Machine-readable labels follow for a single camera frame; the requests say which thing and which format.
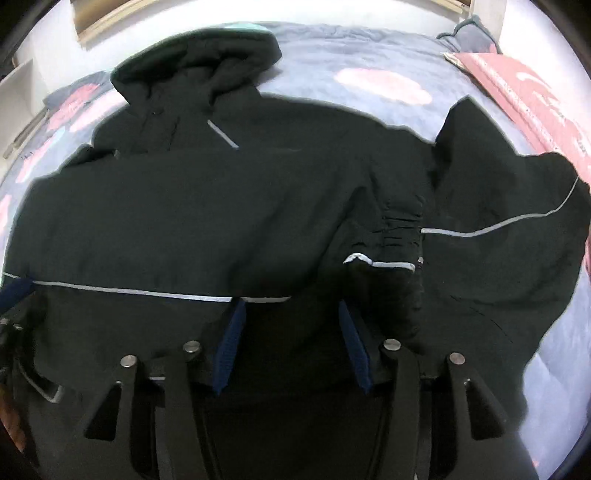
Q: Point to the pink pillow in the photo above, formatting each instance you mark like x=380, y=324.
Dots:
x=531, y=104

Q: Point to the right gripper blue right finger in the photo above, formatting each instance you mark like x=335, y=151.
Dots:
x=357, y=352

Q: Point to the white bookshelf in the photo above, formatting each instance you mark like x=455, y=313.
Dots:
x=22, y=99

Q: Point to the black hooded jacket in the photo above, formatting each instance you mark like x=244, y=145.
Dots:
x=202, y=192

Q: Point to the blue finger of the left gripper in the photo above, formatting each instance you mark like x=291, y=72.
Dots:
x=14, y=293

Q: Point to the grey blue pillow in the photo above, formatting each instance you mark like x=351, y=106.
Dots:
x=470, y=36

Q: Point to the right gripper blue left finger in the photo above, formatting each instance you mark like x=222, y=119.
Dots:
x=227, y=349

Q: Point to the grey floral bed blanket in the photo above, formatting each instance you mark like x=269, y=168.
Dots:
x=403, y=79

